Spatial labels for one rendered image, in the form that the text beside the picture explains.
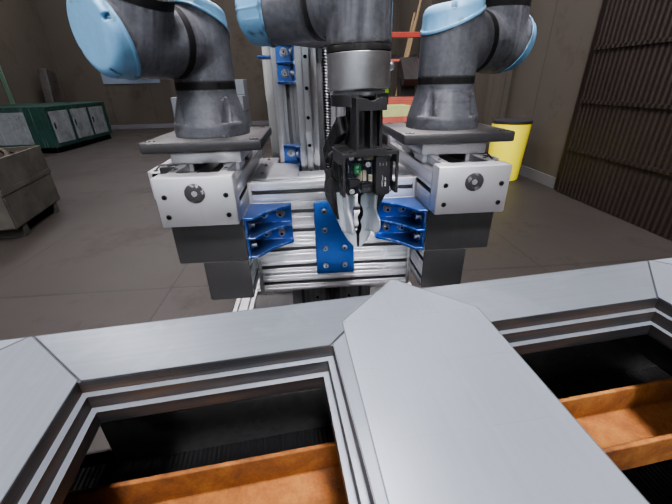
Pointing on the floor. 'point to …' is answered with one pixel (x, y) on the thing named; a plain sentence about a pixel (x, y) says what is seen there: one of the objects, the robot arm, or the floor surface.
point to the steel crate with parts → (24, 189)
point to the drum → (512, 152)
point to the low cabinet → (54, 125)
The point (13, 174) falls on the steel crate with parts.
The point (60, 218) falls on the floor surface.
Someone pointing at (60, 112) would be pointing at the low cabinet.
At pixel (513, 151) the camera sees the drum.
